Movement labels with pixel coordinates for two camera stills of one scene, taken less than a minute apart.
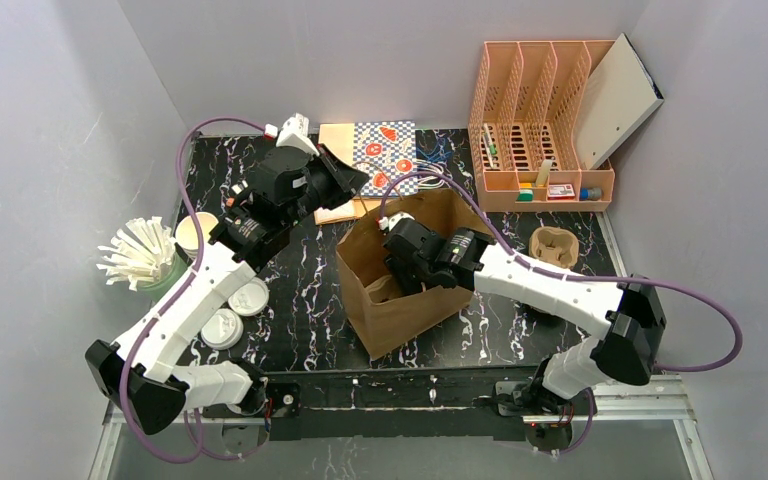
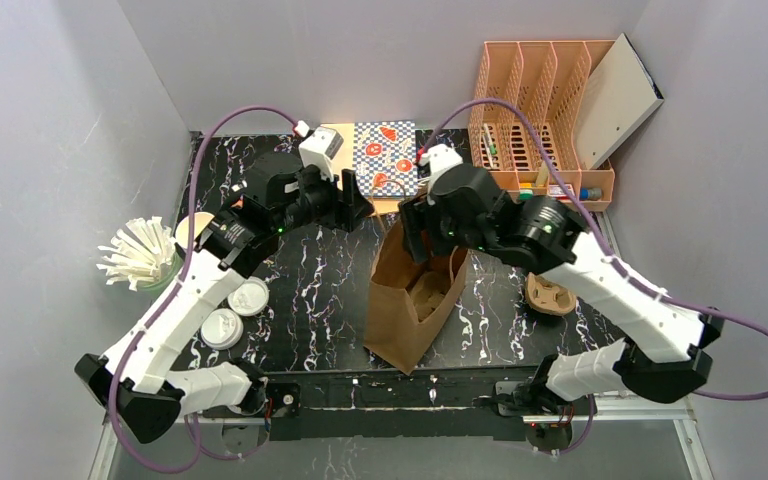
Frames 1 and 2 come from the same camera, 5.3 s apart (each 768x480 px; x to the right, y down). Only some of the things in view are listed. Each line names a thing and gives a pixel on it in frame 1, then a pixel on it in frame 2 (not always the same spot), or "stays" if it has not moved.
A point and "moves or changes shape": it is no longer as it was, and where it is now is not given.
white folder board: [619, 98] stays
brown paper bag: [392, 320] moves or changes shape
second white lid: [223, 330] stays
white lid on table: [250, 299] stays
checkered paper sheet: [382, 150] stays
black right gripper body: [398, 263] -> [414, 225]
